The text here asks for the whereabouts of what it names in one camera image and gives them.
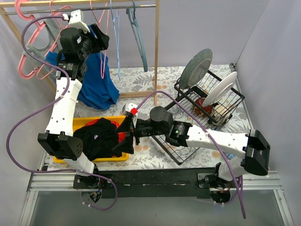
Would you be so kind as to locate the yellow plastic tray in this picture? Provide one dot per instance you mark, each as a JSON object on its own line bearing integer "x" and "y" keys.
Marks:
{"x": 117, "y": 120}

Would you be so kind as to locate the light blue hanger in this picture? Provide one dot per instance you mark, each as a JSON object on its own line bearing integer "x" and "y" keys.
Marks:
{"x": 115, "y": 21}

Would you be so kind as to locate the thick pink hanger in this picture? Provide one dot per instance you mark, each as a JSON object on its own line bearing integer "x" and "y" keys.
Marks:
{"x": 30, "y": 48}

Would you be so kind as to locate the grey-blue hanger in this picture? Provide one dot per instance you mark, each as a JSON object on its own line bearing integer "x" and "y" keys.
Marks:
{"x": 137, "y": 34}

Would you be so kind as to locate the wooden clothes rack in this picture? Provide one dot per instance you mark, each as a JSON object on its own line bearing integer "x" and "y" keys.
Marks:
{"x": 13, "y": 8}

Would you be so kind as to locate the black tank top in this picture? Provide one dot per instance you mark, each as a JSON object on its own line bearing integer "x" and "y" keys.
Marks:
{"x": 104, "y": 144}
{"x": 87, "y": 133}

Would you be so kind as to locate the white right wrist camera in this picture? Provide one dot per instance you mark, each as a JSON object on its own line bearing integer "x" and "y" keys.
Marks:
{"x": 130, "y": 112}

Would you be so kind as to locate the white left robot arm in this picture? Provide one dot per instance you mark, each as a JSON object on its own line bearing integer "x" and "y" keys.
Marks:
{"x": 58, "y": 140}

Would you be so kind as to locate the red bowl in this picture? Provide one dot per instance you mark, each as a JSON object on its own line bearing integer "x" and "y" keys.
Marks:
{"x": 208, "y": 109}

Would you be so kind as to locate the floral table mat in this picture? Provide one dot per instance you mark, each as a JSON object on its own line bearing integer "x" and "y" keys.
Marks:
{"x": 148, "y": 154}

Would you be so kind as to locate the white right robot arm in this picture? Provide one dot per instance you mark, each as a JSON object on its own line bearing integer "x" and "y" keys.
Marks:
{"x": 251, "y": 150}

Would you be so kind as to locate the grey patterned plate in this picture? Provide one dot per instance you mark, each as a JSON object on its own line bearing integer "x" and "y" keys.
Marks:
{"x": 196, "y": 69}

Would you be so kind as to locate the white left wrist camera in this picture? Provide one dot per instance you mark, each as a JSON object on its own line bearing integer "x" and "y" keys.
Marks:
{"x": 76, "y": 21}

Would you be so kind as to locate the cream bowl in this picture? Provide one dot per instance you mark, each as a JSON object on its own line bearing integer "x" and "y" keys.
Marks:
{"x": 220, "y": 115}

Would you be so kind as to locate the black wire dish rack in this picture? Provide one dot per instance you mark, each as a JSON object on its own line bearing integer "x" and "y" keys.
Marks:
{"x": 233, "y": 101}

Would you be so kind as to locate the white plate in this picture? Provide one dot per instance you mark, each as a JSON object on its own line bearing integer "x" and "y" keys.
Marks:
{"x": 221, "y": 89}

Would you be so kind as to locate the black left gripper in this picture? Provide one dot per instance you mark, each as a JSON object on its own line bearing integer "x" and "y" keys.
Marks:
{"x": 99, "y": 37}

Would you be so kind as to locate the thin pink hanger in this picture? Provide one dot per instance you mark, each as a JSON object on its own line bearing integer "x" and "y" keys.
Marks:
{"x": 104, "y": 43}
{"x": 53, "y": 46}

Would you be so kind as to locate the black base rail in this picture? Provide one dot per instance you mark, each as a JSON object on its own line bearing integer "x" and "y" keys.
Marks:
{"x": 190, "y": 182}

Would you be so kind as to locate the blue white porcelain bowl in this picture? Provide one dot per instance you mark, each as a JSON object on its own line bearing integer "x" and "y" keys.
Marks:
{"x": 230, "y": 156}

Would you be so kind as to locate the blue tank top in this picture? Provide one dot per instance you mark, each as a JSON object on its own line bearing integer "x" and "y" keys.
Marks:
{"x": 97, "y": 89}

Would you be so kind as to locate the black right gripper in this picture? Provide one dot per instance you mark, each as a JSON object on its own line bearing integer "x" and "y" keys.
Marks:
{"x": 129, "y": 132}

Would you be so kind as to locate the grey tank top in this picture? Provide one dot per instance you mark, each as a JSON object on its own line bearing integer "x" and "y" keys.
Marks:
{"x": 45, "y": 39}

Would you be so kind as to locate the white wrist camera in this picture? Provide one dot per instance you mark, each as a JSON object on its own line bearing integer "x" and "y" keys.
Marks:
{"x": 130, "y": 112}
{"x": 76, "y": 21}

